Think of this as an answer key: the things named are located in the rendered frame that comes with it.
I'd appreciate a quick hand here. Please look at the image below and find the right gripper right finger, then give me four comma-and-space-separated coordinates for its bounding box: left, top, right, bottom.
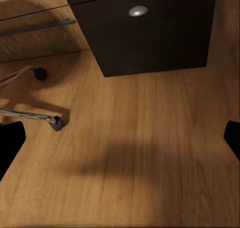
224, 121, 240, 161

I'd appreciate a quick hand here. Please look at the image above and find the swivel chair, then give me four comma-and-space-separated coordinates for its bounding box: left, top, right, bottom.
0, 63, 65, 132

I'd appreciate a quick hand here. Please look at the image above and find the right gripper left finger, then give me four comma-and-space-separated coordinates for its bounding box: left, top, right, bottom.
0, 121, 26, 181

